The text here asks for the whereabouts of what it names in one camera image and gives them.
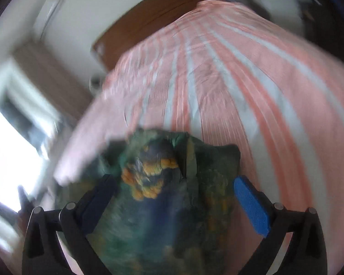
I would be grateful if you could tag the green patterned silk jacket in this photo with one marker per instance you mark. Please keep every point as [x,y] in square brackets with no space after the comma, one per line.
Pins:
[171,212]

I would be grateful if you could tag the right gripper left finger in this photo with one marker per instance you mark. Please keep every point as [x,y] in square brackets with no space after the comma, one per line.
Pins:
[42,253]

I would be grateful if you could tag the wooden headboard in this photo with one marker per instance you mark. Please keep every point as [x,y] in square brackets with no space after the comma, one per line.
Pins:
[140,22]

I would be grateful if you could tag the pink striped bed sheet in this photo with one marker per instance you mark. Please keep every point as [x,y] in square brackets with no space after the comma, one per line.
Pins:
[226,75]

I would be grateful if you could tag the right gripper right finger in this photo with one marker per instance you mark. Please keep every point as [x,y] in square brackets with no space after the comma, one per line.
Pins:
[306,253]

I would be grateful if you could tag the small white fan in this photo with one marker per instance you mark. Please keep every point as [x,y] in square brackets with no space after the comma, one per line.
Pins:
[96,84]

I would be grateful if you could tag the beige curtain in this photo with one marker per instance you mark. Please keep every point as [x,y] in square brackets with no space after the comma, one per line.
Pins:
[58,86]

